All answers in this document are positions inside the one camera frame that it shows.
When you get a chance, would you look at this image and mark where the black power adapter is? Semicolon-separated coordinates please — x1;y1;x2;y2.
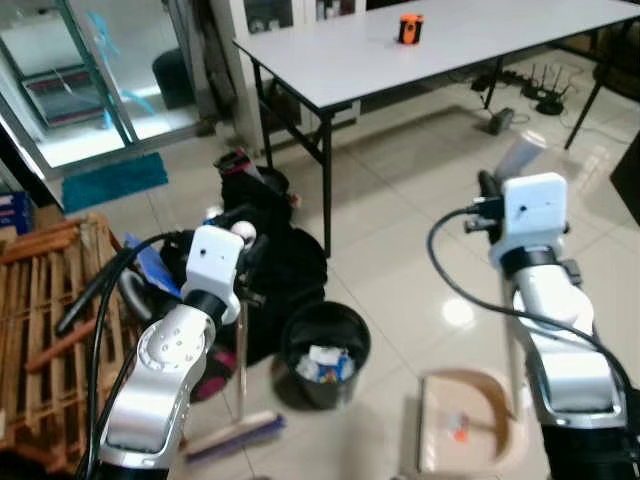
487;107;517;137

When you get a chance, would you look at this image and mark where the black round waste bin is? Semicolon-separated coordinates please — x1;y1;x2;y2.
279;301;372;410

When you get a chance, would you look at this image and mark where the black router with antennas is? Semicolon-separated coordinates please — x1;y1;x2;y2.
524;64;577;117

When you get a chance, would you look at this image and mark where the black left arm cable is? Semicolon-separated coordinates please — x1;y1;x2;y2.
55;230;201;473

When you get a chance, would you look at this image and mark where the black backpack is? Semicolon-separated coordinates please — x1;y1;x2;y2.
205;148;332;401

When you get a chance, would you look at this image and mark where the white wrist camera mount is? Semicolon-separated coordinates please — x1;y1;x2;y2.
499;173;570;269
185;225;247;301

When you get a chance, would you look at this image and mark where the blue door mat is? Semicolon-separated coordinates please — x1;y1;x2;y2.
61;151;170;214

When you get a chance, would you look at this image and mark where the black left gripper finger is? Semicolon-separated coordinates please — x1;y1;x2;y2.
213;203;263;241

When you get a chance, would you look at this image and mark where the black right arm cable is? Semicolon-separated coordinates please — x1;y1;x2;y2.
427;206;635;403

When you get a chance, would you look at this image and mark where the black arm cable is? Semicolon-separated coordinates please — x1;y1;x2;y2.
55;230;201;473
427;206;635;403

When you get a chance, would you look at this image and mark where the black power strip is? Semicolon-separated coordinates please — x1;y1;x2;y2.
470;68;531;97

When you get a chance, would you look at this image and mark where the crumpled rubbish in bin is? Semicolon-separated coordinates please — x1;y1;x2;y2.
308;344;358;384

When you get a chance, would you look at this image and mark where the beige long-handled dustpan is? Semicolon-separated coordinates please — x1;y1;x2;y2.
414;130;550;477

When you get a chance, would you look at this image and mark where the dark round stool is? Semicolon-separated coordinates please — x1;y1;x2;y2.
151;47;197;110

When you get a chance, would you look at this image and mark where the blue plastic sheet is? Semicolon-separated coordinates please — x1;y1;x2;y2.
124;231;183;298

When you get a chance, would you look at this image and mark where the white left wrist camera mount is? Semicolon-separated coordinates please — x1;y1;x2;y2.
185;225;247;301

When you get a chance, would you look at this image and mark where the white folding table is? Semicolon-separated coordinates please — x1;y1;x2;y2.
232;0;640;257

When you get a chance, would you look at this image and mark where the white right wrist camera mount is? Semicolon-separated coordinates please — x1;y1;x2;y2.
499;173;570;269

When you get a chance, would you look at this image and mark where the broom with blue bristles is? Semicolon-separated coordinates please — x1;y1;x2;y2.
184;222;289;464

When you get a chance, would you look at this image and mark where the black box furniture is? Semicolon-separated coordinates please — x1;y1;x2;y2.
610;136;640;227

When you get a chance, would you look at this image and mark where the wooden pallet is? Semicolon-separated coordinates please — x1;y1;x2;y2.
0;212;153;473

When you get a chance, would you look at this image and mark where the small orange scrap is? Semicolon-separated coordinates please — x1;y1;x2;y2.
449;414;472;443

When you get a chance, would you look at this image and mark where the glass sliding door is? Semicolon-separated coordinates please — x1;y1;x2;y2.
0;0;216;181

